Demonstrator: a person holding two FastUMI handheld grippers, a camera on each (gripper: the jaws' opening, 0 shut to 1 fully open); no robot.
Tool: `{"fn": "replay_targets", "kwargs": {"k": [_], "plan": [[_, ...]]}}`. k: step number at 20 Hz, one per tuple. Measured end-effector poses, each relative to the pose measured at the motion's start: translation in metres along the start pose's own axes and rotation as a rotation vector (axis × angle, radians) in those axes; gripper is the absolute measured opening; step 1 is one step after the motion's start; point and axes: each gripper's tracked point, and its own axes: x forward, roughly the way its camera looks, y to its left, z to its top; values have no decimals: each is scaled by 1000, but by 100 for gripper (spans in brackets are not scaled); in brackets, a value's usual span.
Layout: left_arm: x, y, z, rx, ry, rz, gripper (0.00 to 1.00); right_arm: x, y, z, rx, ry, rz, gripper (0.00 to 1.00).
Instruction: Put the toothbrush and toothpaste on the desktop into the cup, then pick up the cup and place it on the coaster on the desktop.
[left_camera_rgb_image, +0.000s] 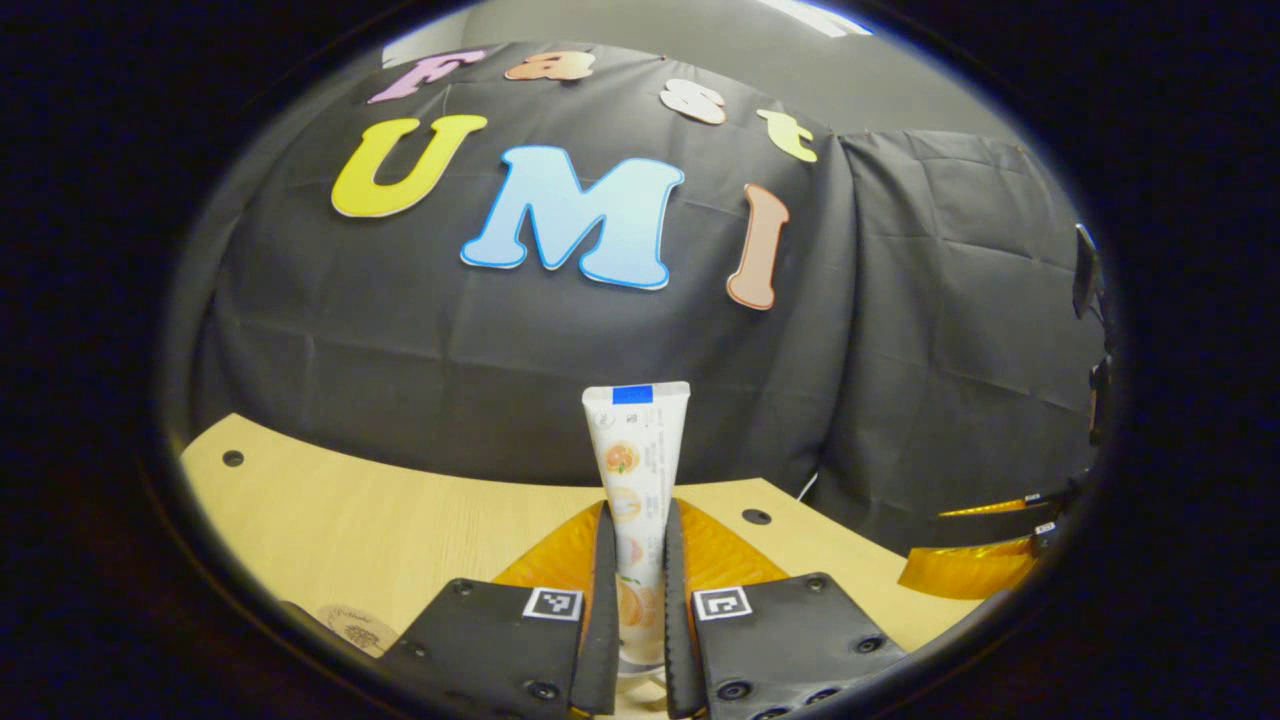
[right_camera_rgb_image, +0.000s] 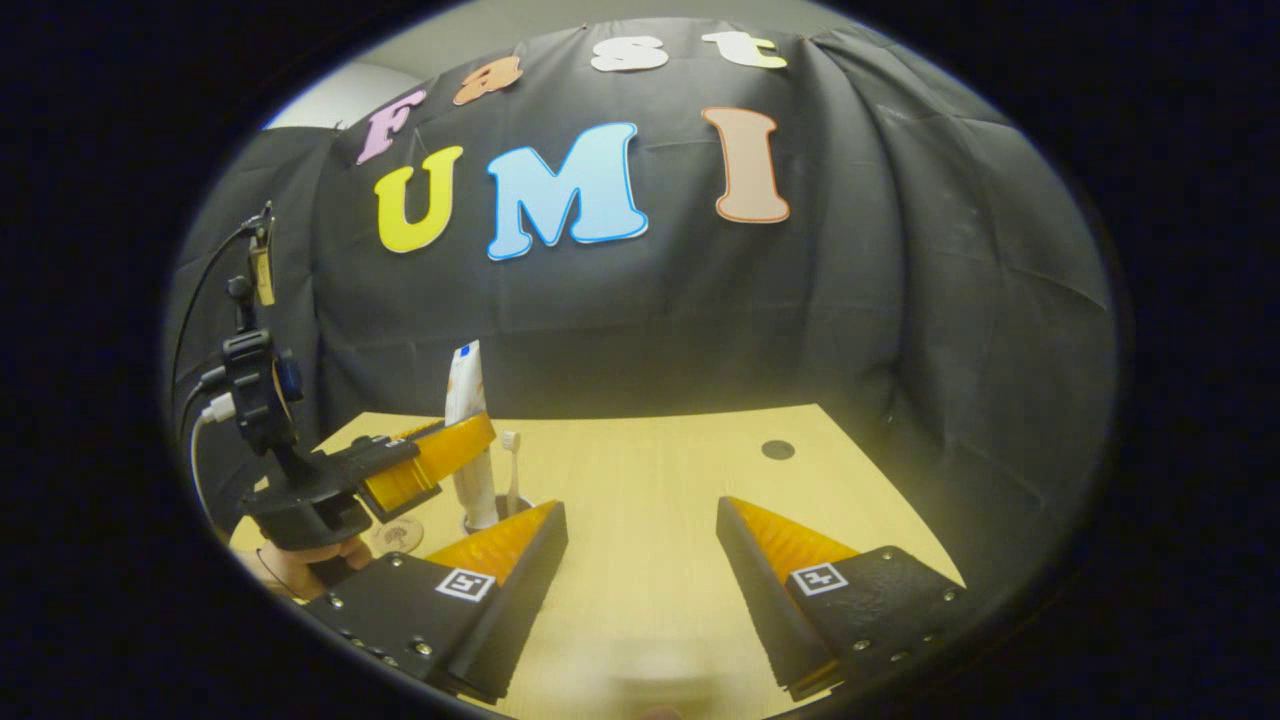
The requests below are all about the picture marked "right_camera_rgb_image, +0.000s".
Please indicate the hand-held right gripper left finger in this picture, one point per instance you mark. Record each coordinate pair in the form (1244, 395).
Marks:
(525, 600)

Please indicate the round cork coaster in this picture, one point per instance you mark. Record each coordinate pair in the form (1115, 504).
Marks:
(400, 535)

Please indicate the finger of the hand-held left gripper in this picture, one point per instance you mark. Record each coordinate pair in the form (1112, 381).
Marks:
(420, 431)
(440, 455)

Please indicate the white toothpaste tube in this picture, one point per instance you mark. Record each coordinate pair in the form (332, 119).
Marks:
(466, 385)

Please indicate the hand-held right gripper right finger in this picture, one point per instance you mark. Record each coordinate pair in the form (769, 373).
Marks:
(755, 600)

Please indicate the beige toothbrush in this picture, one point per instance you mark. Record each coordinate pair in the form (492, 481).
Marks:
(511, 470)

